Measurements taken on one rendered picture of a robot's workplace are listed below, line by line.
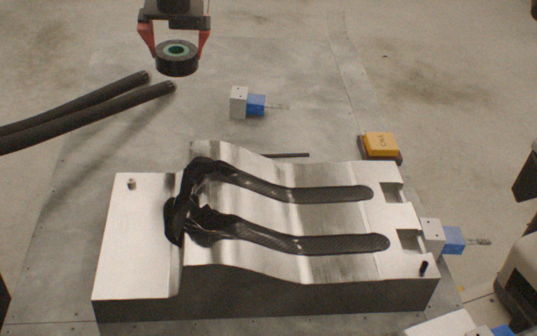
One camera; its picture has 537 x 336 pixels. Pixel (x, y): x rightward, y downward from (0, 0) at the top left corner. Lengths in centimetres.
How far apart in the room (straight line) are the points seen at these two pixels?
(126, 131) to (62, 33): 218
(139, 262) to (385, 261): 37
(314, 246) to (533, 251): 43
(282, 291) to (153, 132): 51
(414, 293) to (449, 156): 177
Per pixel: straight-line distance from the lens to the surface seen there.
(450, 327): 81
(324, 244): 81
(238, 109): 114
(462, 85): 313
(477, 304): 162
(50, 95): 275
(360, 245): 82
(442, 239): 91
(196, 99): 122
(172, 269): 79
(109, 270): 80
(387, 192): 94
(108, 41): 146
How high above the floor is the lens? 149
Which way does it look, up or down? 42 degrees down
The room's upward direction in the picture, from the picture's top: 7 degrees clockwise
